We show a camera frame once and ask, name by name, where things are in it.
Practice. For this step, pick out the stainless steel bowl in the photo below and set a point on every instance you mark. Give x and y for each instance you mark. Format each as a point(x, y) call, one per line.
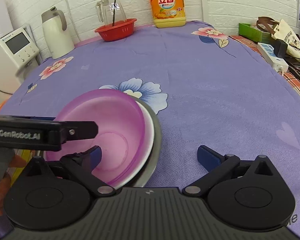
point(152, 149)

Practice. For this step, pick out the white thermos jug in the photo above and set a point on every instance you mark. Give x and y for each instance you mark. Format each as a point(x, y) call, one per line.
point(56, 33)

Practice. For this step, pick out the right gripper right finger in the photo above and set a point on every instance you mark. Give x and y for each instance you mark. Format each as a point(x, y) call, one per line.
point(221, 168)

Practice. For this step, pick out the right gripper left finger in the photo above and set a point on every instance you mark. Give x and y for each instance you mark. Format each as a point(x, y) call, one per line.
point(72, 175)

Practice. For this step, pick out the purple plastic bowl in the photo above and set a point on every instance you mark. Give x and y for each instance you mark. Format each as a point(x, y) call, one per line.
point(121, 133)

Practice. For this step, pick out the glass pitcher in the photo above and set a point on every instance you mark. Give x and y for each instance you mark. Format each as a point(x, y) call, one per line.
point(105, 11)

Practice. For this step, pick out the purple floral tablecloth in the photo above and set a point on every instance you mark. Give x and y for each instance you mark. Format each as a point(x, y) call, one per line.
point(227, 98)

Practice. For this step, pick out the green box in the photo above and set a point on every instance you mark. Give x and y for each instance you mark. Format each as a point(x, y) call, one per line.
point(254, 34)

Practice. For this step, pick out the operator hand orange glove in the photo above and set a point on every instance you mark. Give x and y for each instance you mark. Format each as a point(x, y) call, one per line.
point(5, 185)

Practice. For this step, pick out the cream tote bag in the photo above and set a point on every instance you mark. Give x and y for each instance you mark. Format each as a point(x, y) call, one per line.
point(281, 31)

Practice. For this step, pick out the white ceramic patterned bowl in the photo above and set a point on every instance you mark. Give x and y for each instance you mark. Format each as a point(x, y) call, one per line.
point(143, 156)

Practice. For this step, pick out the yellow dish soap bottle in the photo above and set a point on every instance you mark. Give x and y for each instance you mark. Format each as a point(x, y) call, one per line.
point(168, 13)

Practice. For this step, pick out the white countertop water dispenser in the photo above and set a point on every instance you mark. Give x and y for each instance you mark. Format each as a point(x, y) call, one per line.
point(18, 55)

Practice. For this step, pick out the red plastic colander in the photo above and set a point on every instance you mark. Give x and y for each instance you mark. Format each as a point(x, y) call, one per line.
point(118, 31)

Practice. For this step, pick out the black stirring stick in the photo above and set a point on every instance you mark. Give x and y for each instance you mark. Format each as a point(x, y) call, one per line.
point(114, 10)

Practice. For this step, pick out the white power strip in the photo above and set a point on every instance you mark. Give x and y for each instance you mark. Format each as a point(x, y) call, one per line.
point(267, 51)

